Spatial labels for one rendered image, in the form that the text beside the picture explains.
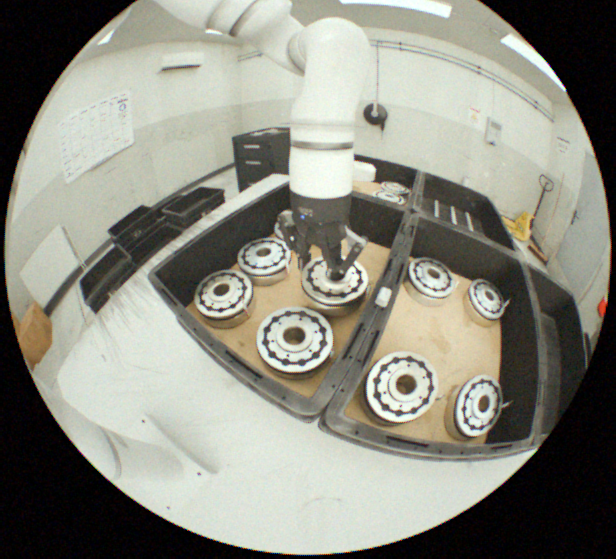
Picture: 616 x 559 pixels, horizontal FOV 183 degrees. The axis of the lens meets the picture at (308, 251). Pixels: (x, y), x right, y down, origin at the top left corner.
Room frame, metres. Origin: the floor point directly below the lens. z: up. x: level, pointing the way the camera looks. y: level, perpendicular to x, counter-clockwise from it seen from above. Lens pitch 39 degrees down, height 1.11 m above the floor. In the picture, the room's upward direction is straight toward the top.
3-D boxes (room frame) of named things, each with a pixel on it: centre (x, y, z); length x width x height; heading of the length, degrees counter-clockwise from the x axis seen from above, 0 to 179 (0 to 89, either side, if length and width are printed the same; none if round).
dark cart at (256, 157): (2.04, 0.35, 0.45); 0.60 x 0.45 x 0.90; 155
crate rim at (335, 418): (0.11, -0.24, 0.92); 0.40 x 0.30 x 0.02; 149
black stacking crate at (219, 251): (0.26, 0.02, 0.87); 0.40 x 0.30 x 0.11; 149
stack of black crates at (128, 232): (1.01, 1.32, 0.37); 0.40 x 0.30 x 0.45; 155
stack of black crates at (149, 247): (0.84, 0.96, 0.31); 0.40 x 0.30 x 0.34; 155
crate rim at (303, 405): (0.26, 0.02, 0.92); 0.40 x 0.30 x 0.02; 149
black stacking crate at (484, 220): (0.45, -0.45, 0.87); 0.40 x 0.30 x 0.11; 149
